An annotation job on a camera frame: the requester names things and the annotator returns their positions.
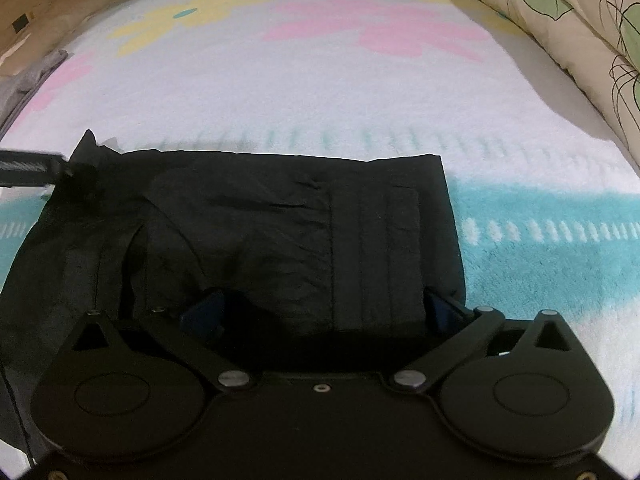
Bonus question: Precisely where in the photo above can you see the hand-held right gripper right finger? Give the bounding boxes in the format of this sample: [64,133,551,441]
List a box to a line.
[386,288,574,392]

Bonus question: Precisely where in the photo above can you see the pastel flower printed blanket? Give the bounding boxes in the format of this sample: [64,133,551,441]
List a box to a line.
[0,0,640,461]

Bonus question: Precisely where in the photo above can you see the grey cloth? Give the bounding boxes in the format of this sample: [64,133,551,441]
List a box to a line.
[0,49,69,113]

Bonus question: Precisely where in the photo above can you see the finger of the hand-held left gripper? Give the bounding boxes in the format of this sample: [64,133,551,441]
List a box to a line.
[0,147,69,191]

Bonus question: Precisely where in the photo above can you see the cream and green pillow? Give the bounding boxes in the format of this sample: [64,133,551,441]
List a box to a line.
[467,0,640,172]

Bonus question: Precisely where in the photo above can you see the black pants with grey stripe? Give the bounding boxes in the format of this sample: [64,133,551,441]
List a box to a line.
[0,129,467,466]

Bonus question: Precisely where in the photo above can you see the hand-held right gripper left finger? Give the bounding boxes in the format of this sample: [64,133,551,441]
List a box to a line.
[69,286,255,391]

